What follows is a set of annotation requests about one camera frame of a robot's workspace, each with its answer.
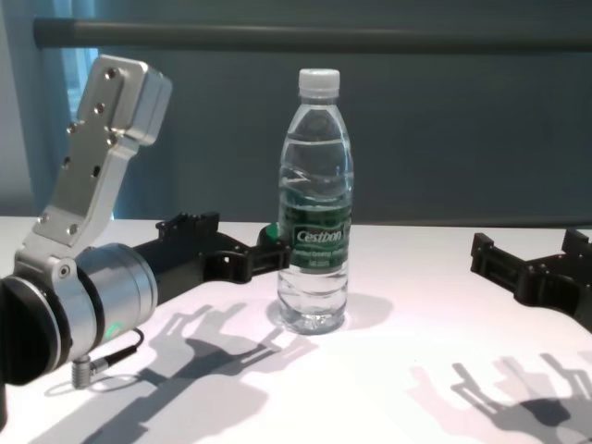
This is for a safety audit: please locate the clear green-label water bottle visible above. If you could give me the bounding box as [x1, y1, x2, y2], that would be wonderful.
[277, 68, 354, 336]

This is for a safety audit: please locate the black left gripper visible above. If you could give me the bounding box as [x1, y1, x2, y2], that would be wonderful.
[136, 211, 291, 304]

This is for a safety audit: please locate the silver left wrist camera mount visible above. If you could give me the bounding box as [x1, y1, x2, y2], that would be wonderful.
[13, 54, 174, 279]

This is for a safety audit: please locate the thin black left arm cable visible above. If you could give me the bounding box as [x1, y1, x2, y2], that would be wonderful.
[70, 328, 146, 388]

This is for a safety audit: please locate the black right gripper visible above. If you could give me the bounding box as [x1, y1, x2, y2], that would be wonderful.
[469, 228, 592, 334]

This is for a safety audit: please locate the green button with black base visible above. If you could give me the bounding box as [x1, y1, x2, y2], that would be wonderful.
[257, 222, 285, 247]

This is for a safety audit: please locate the dark horizontal rail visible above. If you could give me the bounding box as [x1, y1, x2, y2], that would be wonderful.
[32, 17, 592, 53]

